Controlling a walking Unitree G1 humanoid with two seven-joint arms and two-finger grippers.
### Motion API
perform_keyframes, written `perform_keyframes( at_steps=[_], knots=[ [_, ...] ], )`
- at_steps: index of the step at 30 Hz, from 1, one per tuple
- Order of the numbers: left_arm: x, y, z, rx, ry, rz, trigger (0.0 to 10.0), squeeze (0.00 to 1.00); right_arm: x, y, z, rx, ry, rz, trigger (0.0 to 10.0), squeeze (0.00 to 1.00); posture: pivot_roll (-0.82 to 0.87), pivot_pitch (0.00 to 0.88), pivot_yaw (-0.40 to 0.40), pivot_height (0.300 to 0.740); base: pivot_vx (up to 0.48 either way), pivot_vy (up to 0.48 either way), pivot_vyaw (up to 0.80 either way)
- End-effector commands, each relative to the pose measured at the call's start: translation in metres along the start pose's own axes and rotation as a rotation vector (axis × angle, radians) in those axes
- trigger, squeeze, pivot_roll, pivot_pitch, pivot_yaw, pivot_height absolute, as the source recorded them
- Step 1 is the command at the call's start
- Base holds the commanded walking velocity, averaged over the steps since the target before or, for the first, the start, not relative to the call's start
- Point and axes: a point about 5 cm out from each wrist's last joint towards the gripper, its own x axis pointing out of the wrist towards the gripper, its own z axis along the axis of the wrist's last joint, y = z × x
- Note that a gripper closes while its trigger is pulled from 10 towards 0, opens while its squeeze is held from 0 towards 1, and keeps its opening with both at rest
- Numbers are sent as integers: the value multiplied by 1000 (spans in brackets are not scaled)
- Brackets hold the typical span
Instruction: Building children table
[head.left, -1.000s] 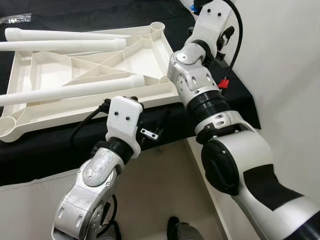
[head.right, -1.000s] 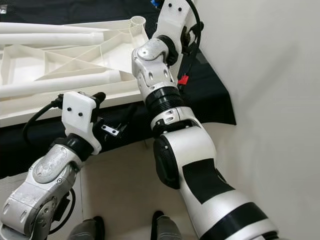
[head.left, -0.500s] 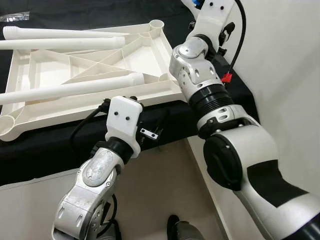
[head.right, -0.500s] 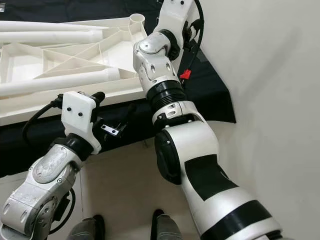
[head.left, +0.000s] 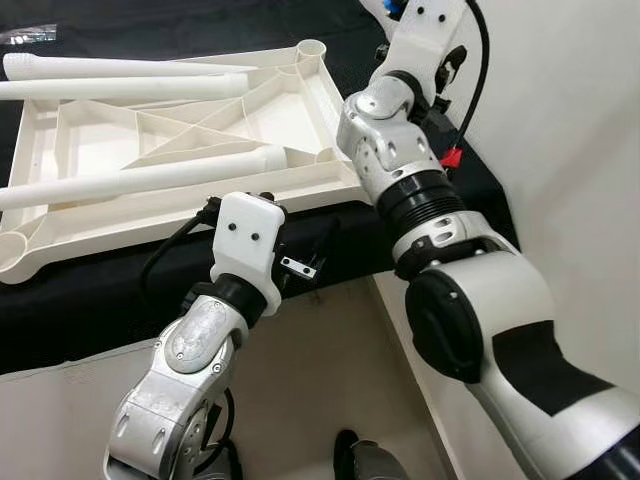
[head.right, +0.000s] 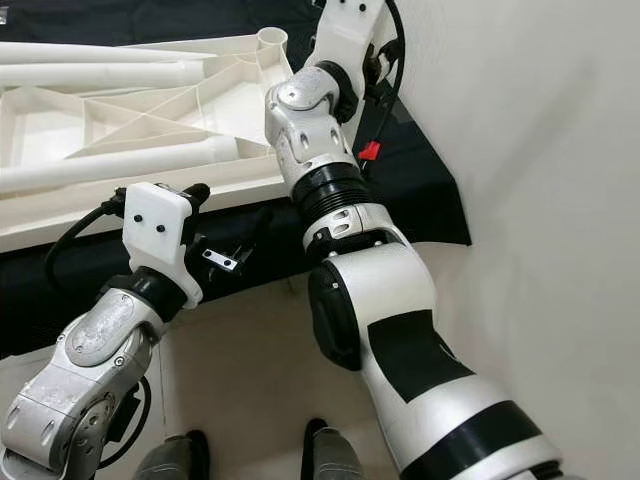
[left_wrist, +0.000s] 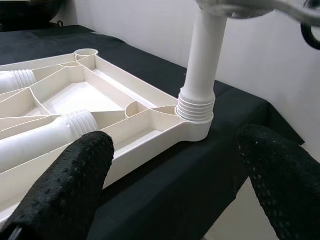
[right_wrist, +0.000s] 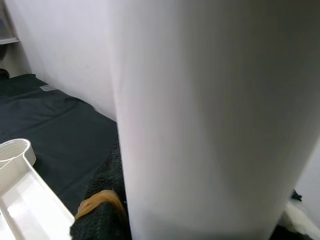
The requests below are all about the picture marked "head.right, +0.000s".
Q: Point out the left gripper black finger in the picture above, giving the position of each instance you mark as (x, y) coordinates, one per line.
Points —
(197, 196)
(258, 230)

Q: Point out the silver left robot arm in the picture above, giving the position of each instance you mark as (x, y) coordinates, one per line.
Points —
(90, 340)

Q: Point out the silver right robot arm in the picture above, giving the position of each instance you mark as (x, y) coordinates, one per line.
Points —
(400, 330)

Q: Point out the white plastic table leg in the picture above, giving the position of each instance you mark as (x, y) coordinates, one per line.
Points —
(120, 165)
(100, 75)
(80, 53)

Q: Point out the white plastic table top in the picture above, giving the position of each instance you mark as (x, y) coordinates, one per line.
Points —
(220, 100)

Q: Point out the black table cloth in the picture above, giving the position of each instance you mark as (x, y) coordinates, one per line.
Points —
(430, 200)

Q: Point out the grey left robot foot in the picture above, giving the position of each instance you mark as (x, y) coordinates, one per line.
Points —
(175, 460)

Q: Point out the grey robot foot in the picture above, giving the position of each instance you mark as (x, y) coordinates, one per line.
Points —
(175, 460)
(335, 455)

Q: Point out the grey right robot foot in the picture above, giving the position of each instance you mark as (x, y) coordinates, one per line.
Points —
(335, 455)

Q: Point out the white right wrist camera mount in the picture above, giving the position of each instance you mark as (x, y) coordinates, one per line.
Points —
(355, 30)

